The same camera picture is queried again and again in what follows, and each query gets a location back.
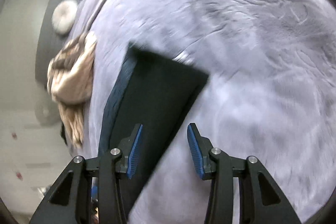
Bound lavender embossed bedspread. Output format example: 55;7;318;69
72;0;335;223

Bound beige striped garment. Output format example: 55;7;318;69
47;32;97;147

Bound dark navy pants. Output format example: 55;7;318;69
98;46;208;223

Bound white round fan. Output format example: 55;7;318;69
51;0;78;36

